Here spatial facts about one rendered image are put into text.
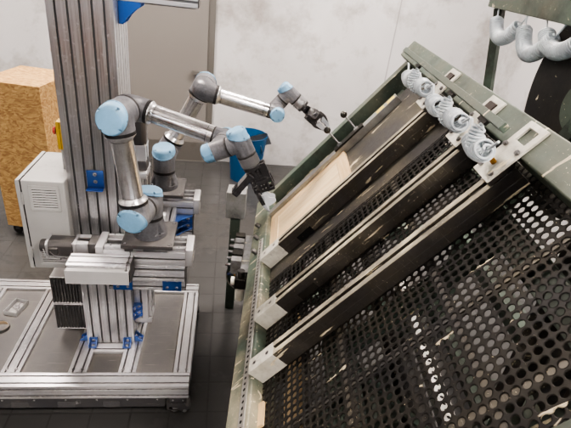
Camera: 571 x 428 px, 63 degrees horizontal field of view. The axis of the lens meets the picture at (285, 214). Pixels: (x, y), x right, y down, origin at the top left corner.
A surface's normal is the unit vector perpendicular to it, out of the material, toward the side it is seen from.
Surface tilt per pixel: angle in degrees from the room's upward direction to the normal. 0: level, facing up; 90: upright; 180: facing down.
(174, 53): 90
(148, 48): 90
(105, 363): 0
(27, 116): 90
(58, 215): 90
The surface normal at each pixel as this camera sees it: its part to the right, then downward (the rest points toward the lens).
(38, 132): -0.07, 0.48
